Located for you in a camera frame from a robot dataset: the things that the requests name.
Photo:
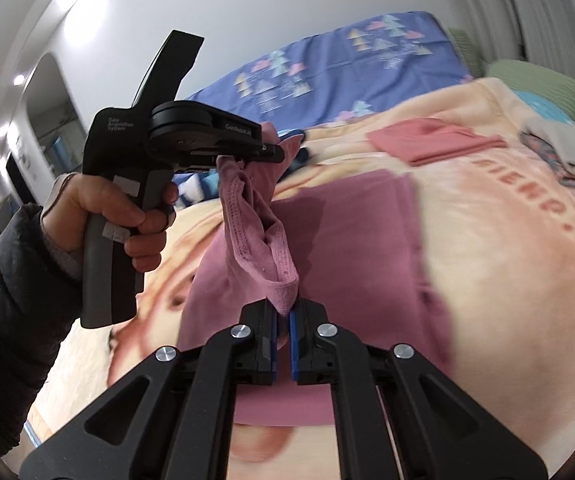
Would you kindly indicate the person's left hand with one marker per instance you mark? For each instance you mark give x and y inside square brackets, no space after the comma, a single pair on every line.
[67,210]

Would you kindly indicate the cream printed blanket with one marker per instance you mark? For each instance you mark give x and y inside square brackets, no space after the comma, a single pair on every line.
[507,270]

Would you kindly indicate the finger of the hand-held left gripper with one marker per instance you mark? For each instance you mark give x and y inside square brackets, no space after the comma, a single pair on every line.
[270,152]

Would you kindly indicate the blue tree print pillow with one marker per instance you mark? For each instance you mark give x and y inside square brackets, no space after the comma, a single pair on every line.
[327,80]

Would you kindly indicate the salmon pink folded cloth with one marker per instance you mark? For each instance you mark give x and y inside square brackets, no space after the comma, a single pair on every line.
[432,142]

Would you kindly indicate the person's left forearm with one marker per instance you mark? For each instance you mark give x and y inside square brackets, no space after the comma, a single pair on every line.
[12,310]

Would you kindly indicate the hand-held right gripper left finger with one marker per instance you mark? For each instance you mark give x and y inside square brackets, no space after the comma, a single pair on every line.
[270,345]

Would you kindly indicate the floral folded garment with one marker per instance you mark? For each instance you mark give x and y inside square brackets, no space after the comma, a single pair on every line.
[542,150]

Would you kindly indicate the white curtain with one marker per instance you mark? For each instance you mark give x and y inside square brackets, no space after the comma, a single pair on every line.
[552,20]

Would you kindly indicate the green ribbed pillow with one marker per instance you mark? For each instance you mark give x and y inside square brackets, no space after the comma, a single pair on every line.
[542,80]
[465,50]

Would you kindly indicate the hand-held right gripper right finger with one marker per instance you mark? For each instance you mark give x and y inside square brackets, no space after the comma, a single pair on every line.
[294,345]

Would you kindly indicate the mauve pink garment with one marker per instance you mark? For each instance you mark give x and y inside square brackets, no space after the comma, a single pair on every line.
[357,240]

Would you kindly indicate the pastel colour block bed sheet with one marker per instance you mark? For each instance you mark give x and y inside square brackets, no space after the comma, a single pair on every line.
[542,107]

